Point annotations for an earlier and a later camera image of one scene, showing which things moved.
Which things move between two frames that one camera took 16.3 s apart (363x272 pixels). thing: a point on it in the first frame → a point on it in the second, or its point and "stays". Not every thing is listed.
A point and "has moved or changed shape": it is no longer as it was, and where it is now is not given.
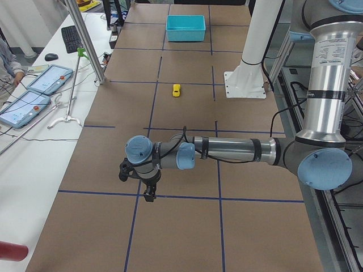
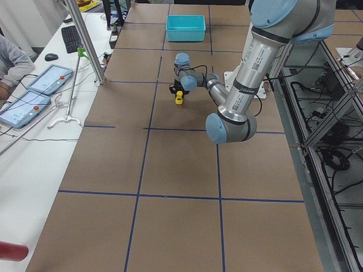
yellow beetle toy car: (176, 90) has moved or changed shape
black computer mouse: (51, 56) stays
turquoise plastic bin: (185, 28) stays
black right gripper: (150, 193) → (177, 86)
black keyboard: (72, 39) stays
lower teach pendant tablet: (24, 108) stays
